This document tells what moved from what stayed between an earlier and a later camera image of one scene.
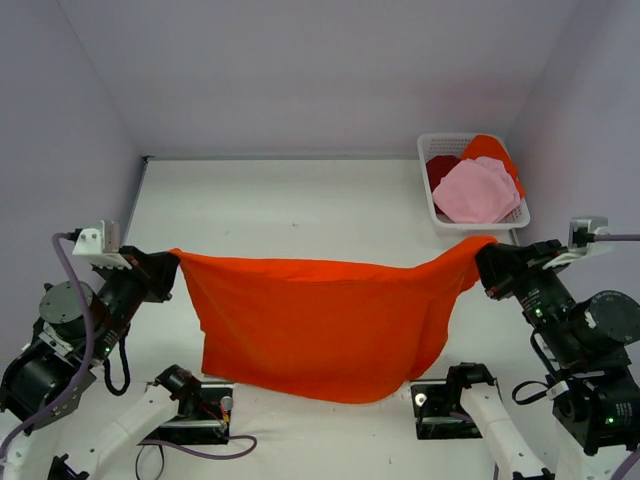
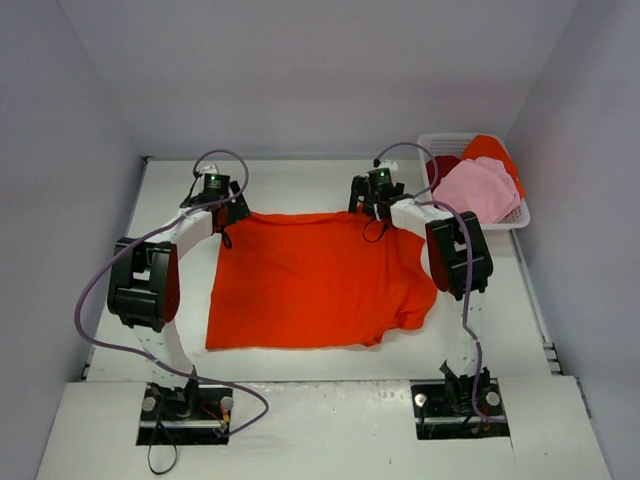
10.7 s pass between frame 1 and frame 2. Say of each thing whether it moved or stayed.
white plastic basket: stayed
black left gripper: moved
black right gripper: moved
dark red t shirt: stayed
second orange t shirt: stayed
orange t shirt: moved
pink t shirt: stayed
